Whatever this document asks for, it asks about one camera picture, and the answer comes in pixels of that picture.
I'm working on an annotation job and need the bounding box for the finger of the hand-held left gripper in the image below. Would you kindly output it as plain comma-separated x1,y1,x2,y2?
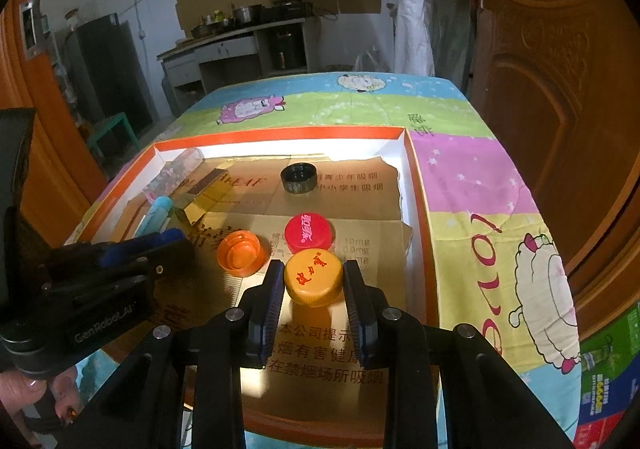
42,239,197,291
65,229,184,271

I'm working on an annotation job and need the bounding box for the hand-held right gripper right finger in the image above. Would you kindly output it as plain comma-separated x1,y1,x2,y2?
342,259,573,449

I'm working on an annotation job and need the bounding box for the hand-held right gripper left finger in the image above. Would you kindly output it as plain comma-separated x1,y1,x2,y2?
75,259,286,449

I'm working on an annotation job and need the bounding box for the teal flower-print lighter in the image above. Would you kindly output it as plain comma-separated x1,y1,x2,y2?
135,196,173,235

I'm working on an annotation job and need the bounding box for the yellow bottle cap red print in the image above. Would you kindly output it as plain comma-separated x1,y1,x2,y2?
283,249,346,307

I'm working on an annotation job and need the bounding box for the gold lighter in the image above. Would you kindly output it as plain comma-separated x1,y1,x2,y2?
172,168,236,227

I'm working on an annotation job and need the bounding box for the orange ribbed bottle cap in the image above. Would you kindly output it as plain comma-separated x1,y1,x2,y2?
216,231,271,276

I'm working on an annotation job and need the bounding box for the orange-rimmed shallow box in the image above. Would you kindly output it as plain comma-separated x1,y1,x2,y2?
65,126,441,435

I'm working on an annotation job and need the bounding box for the person's left hand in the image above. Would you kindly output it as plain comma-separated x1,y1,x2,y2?
0,363,82,435

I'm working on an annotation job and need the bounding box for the brown cardboard liner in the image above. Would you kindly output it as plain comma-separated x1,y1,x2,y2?
115,156,416,430

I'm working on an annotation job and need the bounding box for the teal stool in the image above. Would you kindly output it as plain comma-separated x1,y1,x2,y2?
87,112,141,167

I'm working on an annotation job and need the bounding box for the black bottle cap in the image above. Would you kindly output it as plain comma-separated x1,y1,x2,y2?
280,162,319,195

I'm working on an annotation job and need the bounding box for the dark grey refrigerator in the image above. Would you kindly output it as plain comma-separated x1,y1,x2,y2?
65,13,153,130

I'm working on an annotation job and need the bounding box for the kitchen counter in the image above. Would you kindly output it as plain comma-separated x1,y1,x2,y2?
157,16,321,115

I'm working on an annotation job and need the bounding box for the metal pot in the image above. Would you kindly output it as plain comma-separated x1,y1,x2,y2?
233,5,264,25

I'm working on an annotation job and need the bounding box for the green carton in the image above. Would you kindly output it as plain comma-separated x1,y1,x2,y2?
577,301,640,430

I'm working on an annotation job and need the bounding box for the red carton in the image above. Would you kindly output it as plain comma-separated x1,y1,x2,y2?
575,406,640,449

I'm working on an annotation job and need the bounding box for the black stove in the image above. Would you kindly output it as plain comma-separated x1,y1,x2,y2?
272,2,314,21

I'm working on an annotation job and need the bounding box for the white sack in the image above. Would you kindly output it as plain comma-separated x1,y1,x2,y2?
392,0,434,76

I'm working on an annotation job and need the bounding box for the brown wooden door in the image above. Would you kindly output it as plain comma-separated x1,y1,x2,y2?
470,0,640,340

